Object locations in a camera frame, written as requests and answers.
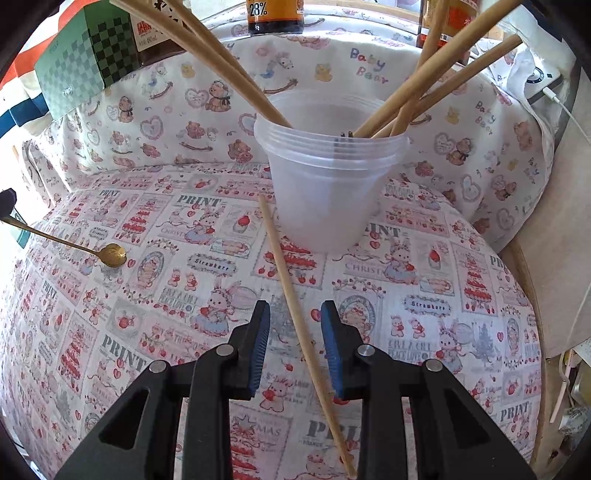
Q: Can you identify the white cable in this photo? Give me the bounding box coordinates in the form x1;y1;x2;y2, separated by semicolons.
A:
542;88;591;139

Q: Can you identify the dark oyster sauce bottle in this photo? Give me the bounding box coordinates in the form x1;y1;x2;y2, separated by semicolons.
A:
246;0;305;37

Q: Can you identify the white power bank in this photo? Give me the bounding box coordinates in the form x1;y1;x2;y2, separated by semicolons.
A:
517;60;566;107

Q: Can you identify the wooden chopstick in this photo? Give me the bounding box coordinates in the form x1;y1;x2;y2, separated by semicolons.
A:
109;0;281;127
164;0;294;130
372;34;525;139
257;194;358;478
355;0;526;138
390;0;452;137

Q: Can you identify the translucent plastic cup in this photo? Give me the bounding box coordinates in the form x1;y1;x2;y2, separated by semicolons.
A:
253;89;411;254

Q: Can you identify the green checkered box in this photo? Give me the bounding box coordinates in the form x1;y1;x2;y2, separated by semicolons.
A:
34;0;139;121

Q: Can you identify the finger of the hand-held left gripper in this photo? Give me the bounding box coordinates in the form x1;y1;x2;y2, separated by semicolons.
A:
0;188;18;222

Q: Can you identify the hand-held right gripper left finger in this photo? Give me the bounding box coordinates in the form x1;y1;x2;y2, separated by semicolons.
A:
55;300;271;480

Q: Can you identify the red cap sauce bottle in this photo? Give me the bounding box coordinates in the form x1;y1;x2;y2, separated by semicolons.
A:
416;0;485;65

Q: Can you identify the strawberry print tablecloth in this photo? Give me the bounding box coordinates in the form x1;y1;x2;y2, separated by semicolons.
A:
0;161;546;480

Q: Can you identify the clear cooking wine bottle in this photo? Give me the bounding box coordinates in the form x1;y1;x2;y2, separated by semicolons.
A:
134;0;185;65

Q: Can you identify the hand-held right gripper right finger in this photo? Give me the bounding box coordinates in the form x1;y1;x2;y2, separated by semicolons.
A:
321;300;539;480

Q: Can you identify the light wooden board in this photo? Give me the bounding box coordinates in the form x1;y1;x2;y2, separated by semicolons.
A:
503;92;591;480

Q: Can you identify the gold spoon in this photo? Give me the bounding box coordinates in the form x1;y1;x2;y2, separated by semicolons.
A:
2;217;127;268

